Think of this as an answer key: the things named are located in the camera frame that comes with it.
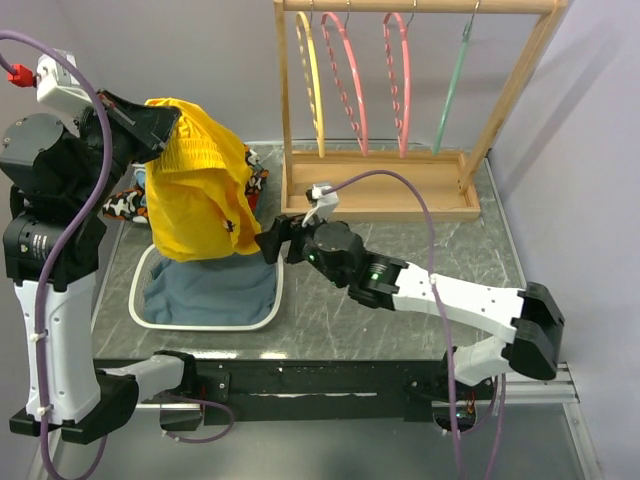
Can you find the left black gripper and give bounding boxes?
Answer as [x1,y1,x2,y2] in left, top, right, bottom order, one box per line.
[70,86,181,213]

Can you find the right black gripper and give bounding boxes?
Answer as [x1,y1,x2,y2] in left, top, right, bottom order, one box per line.
[254,206,348,288]

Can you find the yellow shorts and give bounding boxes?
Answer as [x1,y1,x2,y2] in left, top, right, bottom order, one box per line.
[145,97,261,262]

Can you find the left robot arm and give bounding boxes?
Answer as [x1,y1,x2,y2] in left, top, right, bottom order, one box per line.
[1,90,199,445]

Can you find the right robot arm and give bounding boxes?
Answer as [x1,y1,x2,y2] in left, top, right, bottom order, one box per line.
[255,215,565,401]

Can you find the patterned black orange shorts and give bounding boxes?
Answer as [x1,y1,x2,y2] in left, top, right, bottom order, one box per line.
[102,145,269,224]

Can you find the wooden hanger rack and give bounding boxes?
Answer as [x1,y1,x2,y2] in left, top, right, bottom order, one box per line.
[274,1,567,222]

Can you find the pink hanger left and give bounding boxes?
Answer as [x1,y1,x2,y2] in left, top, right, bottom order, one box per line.
[321,12,369,157]

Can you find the pink hanger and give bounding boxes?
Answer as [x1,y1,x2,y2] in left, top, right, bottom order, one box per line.
[382,12,412,158]
[321,12,369,157]

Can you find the pink hanger right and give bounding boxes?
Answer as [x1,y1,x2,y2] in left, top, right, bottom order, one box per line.
[382,12,412,158]

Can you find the yellow hanger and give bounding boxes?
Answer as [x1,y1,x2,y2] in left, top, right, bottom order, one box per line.
[295,11,325,158]

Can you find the green hanger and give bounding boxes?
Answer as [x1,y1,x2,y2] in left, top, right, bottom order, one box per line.
[432,19,473,155]

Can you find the blue cloth in basket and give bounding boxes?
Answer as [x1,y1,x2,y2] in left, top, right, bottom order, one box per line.
[142,253,278,329]

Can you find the white laundry basket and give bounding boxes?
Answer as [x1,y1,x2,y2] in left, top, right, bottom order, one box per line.
[128,245,284,332]

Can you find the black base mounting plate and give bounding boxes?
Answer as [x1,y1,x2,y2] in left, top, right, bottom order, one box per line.
[171,359,449,422]

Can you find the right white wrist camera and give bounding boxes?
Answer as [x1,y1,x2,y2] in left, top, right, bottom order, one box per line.
[302,182,339,227]

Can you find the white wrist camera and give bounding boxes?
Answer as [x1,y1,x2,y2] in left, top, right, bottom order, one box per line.
[7,54,93,117]
[302,182,339,227]

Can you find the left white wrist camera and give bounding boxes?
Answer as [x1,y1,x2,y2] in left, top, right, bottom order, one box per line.
[7,54,93,117]

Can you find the aluminium rail frame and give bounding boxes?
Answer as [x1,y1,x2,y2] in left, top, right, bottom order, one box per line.
[24,363,601,480]

